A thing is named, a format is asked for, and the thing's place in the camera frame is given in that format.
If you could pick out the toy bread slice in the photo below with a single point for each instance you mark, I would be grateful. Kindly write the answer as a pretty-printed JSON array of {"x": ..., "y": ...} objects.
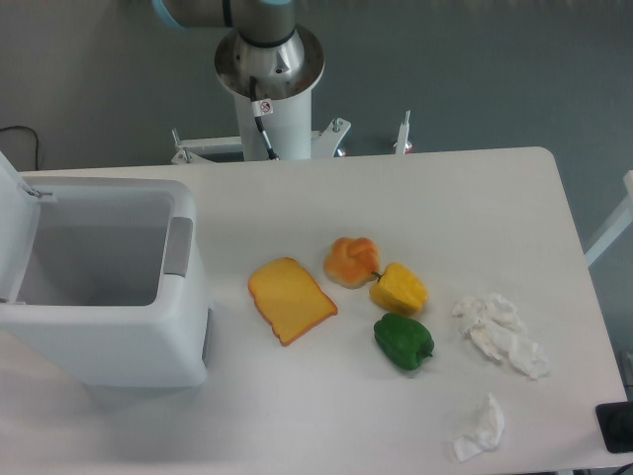
[{"x": 289, "y": 299}]

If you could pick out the black device at edge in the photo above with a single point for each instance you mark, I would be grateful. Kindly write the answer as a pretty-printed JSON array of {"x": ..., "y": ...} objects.
[{"x": 615, "y": 423}]

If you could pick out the white trash can body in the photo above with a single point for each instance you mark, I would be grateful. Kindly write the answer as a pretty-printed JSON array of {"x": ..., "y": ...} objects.
[{"x": 115, "y": 292}]

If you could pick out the white trash can lid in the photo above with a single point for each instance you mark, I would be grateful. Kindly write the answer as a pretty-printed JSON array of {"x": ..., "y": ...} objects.
[{"x": 20, "y": 212}]

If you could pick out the small crumpled white tissue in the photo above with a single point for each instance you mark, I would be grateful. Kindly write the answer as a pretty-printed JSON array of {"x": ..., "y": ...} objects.
[{"x": 486, "y": 433}]

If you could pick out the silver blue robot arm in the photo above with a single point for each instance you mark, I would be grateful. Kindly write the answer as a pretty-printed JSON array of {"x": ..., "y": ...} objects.
[{"x": 266, "y": 53}]

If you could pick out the orange toy bread roll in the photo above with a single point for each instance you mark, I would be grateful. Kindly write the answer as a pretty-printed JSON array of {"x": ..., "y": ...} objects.
[{"x": 352, "y": 261}]

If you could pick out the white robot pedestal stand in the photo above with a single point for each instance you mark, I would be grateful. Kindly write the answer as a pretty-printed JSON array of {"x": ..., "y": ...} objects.
[{"x": 268, "y": 130}]

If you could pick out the green toy bell pepper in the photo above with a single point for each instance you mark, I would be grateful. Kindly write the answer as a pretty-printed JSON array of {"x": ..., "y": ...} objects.
[{"x": 406, "y": 342}]

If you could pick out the large crumpled white tissue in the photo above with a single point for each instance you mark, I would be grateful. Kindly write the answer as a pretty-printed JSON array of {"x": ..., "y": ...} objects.
[{"x": 493, "y": 325}]

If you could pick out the white frame bar right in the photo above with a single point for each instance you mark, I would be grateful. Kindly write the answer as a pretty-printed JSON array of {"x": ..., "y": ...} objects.
[{"x": 613, "y": 226}]

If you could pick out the yellow toy bell pepper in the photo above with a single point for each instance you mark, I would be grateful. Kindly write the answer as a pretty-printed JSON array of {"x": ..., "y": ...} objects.
[{"x": 398, "y": 290}]

